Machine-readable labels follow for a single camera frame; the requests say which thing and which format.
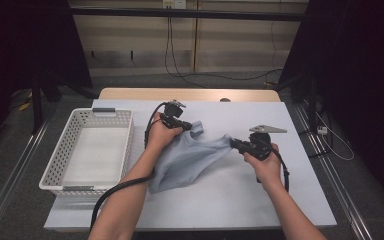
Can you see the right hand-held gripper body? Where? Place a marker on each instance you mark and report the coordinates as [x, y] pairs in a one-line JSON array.
[[260, 146]]

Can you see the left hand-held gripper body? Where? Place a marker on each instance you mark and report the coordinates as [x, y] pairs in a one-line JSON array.
[[171, 111]]

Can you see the light blue tank top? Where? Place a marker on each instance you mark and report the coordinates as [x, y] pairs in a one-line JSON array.
[[186, 156]]

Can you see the white perforated plastic basket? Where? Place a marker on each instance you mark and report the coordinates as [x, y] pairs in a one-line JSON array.
[[93, 150]]

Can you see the person's right hand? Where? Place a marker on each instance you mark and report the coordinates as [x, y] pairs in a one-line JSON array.
[[268, 170]]

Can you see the person's left hand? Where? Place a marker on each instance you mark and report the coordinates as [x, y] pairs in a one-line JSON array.
[[158, 136]]

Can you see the wooden table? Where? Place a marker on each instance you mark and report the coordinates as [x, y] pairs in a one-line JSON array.
[[180, 94]]

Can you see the dark table grommet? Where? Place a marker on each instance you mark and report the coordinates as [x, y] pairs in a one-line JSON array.
[[225, 99]]

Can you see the white table board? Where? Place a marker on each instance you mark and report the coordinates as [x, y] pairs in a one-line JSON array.
[[246, 200]]

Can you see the white plug adapter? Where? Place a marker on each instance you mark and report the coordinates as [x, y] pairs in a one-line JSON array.
[[322, 130]]

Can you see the long desk with dark edge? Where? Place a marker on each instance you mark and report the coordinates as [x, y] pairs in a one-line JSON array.
[[180, 14]]

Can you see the black curtain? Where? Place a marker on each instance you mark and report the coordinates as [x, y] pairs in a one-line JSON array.
[[13, 40], [363, 66]]

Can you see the metal floor rail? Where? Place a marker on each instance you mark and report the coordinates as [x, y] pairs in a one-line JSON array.
[[343, 200], [10, 185]]

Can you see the white wall socket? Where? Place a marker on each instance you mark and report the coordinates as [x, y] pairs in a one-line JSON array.
[[175, 3]]

